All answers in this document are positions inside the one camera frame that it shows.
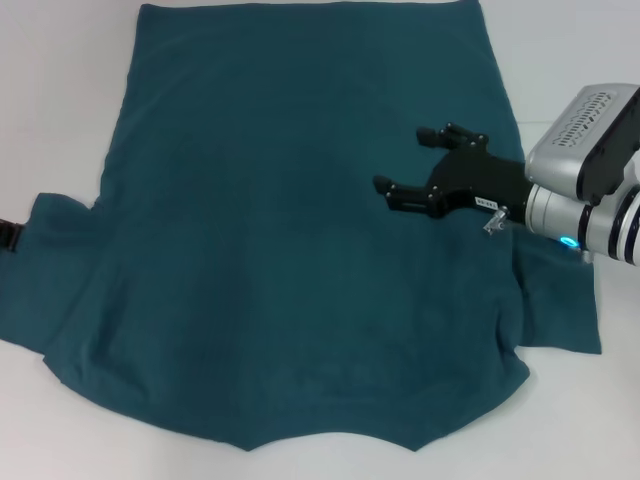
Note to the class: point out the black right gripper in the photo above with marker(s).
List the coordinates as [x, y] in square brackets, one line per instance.
[480, 182]

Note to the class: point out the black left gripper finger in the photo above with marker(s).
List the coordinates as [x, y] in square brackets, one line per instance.
[9, 235]

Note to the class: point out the blue shirt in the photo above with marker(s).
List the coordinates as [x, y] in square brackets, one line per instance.
[275, 250]

